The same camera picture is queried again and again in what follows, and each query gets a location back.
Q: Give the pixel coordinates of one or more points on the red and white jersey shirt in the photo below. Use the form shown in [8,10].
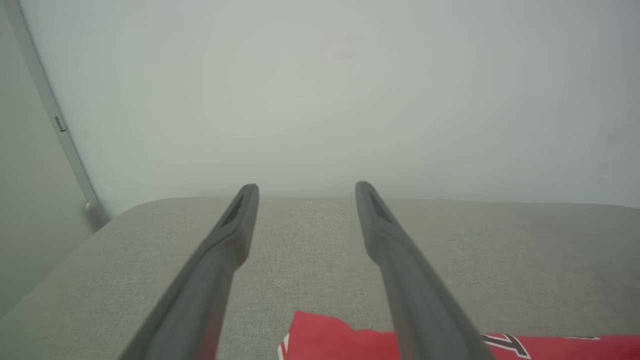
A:
[340,340]

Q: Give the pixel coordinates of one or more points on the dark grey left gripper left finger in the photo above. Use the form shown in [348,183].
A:
[205,290]

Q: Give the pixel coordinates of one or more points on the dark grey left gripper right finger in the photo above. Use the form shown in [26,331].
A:
[410,290]

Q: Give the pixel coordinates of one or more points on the grey wall pipe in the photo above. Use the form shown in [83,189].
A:
[60,130]

